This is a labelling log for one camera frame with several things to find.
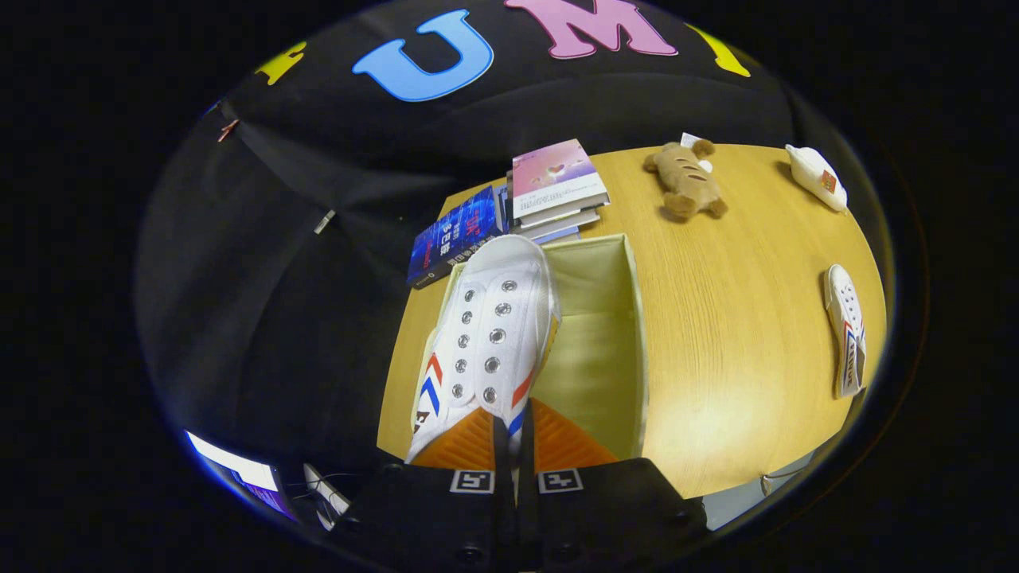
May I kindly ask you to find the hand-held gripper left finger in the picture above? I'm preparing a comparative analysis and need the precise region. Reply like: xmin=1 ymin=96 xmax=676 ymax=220
xmin=330 ymin=407 xmax=517 ymax=573

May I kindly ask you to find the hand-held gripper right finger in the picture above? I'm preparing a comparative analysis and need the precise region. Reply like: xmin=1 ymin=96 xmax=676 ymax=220
xmin=517 ymin=398 xmax=709 ymax=573

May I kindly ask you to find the green fabric storage box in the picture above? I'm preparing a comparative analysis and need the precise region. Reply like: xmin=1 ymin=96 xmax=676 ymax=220
xmin=430 ymin=232 xmax=650 ymax=462

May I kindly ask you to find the white striped canvas shoe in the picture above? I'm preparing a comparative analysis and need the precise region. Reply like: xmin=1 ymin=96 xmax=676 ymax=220
xmin=822 ymin=264 xmax=869 ymax=399
xmin=404 ymin=234 xmax=563 ymax=478

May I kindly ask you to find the laptop screen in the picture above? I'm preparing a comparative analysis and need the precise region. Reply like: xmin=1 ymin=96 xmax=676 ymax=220
xmin=185 ymin=430 xmax=302 ymax=524

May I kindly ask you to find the dark blue book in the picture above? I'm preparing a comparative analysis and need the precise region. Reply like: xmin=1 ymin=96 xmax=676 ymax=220
xmin=406 ymin=185 xmax=506 ymax=289

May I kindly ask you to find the white paperback book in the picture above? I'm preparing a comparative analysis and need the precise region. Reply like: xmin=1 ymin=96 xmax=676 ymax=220
xmin=517 ymin=203 xmax=602 ymax=233

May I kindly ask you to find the pink cover book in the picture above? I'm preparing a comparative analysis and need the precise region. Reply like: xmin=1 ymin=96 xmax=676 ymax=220
xmin=512 ymin=138 xmax=611 ymax=220

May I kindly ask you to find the brown plush toy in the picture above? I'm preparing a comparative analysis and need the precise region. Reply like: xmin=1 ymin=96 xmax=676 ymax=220
xmin=643 ymin=134 xmax=728 ymax=221

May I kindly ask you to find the white plush toy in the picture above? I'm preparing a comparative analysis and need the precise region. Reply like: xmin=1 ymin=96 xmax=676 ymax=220
xmin=785 ymin=144 xmax=849 ymax=212

